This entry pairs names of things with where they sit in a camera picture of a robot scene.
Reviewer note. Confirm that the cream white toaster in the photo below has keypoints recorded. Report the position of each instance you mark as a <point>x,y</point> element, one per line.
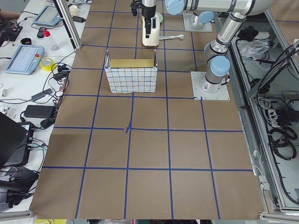
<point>152,39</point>

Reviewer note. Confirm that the near teach pendant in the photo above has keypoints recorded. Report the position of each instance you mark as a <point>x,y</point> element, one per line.
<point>25,60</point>

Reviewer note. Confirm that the yellow tape roll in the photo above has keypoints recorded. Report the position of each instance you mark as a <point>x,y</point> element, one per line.
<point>47,64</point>

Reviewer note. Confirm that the red capped bottle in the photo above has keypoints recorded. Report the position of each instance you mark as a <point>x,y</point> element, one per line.
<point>43,32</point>

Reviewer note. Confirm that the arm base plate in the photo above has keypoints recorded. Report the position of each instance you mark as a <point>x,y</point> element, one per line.
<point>203,90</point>
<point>189,27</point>

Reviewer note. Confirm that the far teach pendant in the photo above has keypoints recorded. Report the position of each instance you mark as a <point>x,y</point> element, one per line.
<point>49,16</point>

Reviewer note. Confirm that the black power adapter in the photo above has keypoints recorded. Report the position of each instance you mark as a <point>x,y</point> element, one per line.
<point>39,111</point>

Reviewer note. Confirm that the aluminium frame post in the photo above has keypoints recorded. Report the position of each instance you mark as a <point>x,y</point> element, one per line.
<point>68,23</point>

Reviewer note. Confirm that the wire basket with wooden box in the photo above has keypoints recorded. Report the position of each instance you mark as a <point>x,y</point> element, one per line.
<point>131,75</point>

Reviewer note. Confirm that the green plate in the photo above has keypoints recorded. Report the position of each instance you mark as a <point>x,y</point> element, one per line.
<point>160,17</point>

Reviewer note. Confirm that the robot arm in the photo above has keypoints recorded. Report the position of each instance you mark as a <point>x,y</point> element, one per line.
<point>203,18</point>
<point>217,64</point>

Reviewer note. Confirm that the white paper cup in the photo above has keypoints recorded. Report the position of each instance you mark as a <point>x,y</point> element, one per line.
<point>74,10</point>

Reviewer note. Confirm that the teach pendant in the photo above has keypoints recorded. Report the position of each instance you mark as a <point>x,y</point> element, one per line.
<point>25,60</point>
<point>49,16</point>

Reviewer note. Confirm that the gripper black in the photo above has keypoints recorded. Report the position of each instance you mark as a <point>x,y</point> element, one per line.
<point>147,12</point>

